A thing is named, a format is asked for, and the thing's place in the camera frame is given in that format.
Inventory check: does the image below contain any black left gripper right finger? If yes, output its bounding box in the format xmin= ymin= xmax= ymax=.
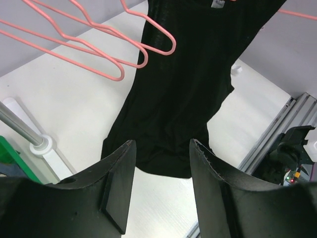
xmin=189 ymin=138 xmax=278 ymax=238

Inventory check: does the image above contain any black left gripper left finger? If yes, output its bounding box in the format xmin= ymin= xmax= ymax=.
xmin=47 ymin=139 xmax=137 ymax=235

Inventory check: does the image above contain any black tank top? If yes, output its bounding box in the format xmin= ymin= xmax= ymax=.
xmin=101 ymin=0 xmax=283 ymax=179

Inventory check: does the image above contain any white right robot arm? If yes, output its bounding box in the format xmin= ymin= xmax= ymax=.
xmin=253 ymin=125 xmax=316 ymax=185

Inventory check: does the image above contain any silver clothes rack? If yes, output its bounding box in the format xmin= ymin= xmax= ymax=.
xmin=0 ymin=60 xmax=136 ymax=182

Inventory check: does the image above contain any navy blue printed shirt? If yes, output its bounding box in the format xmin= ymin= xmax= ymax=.
xmin=0 ymin=163 xmax=20 ymax=177

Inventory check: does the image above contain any green plastic bin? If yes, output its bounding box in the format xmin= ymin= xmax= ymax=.
xmin=0 ymin=136 xmax=43 ymax=184

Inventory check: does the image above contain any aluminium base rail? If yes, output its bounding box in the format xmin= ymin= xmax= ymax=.
xmin=188 ymin=93 xmax=317 ymax=238

